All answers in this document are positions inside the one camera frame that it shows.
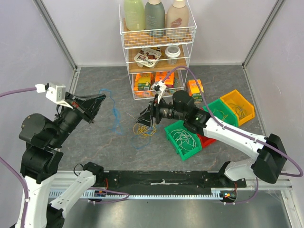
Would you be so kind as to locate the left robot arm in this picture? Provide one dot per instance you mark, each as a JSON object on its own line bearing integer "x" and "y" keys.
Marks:
{"x": 41, "y": 158}

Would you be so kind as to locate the sponge box on table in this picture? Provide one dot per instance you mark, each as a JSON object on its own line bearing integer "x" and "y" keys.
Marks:
{"x": 193, "y": 91}

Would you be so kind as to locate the sponge box in rack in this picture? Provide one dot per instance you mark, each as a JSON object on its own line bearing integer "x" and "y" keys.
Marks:
{"x": 143, "y": 82}

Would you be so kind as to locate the grey green bottle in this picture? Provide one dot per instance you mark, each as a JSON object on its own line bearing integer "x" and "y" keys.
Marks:
{"x": 155, "y": 18}

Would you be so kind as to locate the green bin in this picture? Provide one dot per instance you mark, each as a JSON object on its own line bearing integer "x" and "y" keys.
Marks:
{"x": 223, "y": 112}
{"x": 185, "y": 143}

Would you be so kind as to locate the white cable duct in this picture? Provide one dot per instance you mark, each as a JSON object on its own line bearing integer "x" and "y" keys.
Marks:
{"x": 102, "y": 194}

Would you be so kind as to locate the light green bottle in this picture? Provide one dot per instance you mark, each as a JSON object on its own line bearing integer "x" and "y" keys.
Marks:
{"x": 134, "y": 15}

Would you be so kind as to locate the rear green bin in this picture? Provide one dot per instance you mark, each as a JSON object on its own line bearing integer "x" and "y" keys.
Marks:
{"x": 223, "y": 112}

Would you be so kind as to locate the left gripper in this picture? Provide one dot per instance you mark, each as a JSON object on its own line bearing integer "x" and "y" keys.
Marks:
{"x": 87, "y": 106}

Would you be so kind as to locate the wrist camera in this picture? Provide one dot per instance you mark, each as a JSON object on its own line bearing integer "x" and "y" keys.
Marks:
{"x": 55, "y": 92}
{"x": 159, "y": 88}

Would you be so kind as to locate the front green bin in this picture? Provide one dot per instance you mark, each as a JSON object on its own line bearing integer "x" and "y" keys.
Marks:
{"x": 185, "y": 143}

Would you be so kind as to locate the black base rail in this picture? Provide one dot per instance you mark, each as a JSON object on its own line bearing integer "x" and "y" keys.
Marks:
{"x": 166, "y": 182}

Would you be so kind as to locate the yellow bin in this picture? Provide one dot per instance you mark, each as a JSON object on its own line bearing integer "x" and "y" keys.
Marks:
{"x": 240, "y": 106}

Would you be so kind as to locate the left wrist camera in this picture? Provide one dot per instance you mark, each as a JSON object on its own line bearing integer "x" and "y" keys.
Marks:
{"x": 55, "y": 92}

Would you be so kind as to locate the clear cup with lid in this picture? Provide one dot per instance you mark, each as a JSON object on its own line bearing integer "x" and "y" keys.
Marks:
{"x": 172, "y": 53}

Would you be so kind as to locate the green sponges in rack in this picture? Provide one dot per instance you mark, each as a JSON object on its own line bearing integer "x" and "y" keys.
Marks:
{"x": 176, "y": 82}

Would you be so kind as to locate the white wire shelf rack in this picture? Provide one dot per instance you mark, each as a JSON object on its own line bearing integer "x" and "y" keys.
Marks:
{"x": 133, "y": 41}

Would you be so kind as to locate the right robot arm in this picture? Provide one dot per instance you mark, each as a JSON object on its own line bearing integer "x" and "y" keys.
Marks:
{"x": 266, "y": 154}

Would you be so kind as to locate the yogurt cup pack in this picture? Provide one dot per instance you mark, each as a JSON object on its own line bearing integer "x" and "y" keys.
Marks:
{"x": 147, "y": 57}

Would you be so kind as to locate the beige brown bottle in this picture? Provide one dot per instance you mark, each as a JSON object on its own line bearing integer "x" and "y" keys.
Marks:
{"x": 177, "y": 20}

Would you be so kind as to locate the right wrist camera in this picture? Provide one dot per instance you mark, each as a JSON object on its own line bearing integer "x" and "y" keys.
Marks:
{"x": 159, "y": 88}

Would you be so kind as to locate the red bin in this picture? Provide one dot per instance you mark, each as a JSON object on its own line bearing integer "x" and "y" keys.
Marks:
{"x": 205, "y": 141}

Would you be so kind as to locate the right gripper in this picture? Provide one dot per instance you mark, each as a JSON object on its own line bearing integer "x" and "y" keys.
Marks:
{"x": 155, "y": 113}

